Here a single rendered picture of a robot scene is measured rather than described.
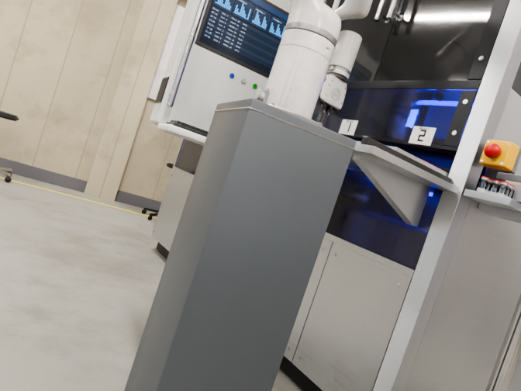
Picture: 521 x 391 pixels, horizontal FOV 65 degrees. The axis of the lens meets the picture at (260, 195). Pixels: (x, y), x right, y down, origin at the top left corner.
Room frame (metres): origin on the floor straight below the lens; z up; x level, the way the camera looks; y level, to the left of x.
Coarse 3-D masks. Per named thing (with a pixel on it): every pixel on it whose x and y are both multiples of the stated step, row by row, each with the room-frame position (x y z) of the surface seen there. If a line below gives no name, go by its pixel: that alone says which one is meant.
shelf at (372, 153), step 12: (360, 144) 1.03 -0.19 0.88; (372, 156) 1.03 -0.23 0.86; (384, 156) 1.02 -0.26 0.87; (348, 168) 1.58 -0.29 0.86; (360, 168) 1.44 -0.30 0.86; (396, 168) 1.11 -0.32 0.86; (408, 168) 1.08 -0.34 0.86; (420, 168) 1.11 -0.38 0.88; (420, 180) 1.19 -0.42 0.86; (432, 180) 1.14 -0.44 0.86; (456, 192) 1.22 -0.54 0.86
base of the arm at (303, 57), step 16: (288, 32) 0.90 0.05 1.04; (304, 32) 0.88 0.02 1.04; (288, 48) 0.89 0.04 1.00; (304, 48) 0.88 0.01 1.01; (320, 48) 0.88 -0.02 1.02; (288, 64) 0.88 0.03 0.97; (304, 64) 0.88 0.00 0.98; (320, 64) 0.89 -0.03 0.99; (272, 80) 0.90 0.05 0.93; (288, 80) 0.88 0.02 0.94; (304, 80) 0.88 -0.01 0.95; (320, 80) 0.90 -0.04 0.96; (256, 96) 0.90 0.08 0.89; (272, 96) 0.89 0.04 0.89; (288, 96) 0.88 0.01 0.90; (304, 96) 0.88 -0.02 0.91; (304, 112) 0.89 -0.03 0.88
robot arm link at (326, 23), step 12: (300, 0) 0.89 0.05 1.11; (312, 0) 0.88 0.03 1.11; (300, 12) 0.89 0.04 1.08; (312, 12) 0.88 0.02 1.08; (324, 12) 0.88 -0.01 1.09; (288, 24) 0.91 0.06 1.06; (300, 24) 0.88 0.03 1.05; (312, 24) 0.88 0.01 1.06; (324, 24) 0.88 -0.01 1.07; (336, 24) 0.90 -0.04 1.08; (324, 36) 0.88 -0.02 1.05; (336, 36) 0.91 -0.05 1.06
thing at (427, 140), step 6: (414, 126) 1.40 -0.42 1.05; (420, 126) 1.38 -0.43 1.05; (414, 132) 1.40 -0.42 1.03; (420, 132) 1.38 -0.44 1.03; (426, 132) 1.36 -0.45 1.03; (432, 132) 1.34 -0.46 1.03; (414, 138) 1.39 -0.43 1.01; (420, 138) 1.37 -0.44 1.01; (426, 138) 1.35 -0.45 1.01; (432, 138) 1.34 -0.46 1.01; (426, 144) 1.35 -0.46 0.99
